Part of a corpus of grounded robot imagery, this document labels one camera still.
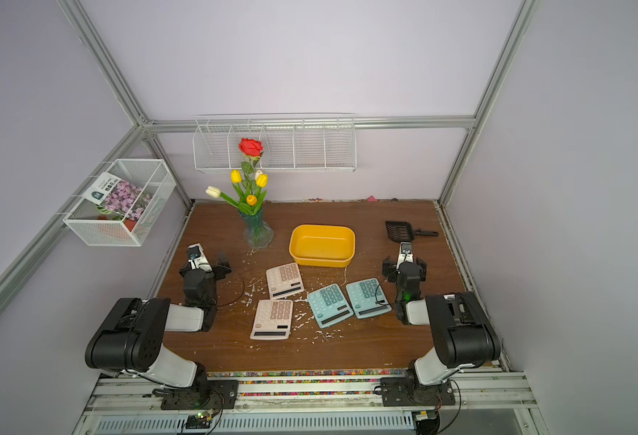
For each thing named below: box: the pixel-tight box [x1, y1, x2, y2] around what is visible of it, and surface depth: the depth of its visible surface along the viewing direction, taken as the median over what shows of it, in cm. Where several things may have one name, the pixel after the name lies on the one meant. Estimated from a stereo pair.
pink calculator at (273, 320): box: [249, 299, 294, 341], surface depth 87 cm
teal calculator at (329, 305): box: [307, 283, 355, 329], surface depth 90 cm
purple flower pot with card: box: [82, 172, 153, 232], surface depth 75 cm
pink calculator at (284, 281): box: [265, 262, 305, 300], surface depth 96 cm
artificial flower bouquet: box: [205, 137, 269, 217], surface depth 91 cm
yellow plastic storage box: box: [289, 223, 357, 269], surface depth 106 cm
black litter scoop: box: [385, 221, 439, 243], surface depth 111 cm
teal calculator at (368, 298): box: [346, 278, 393, 319], surface depth 91 cm
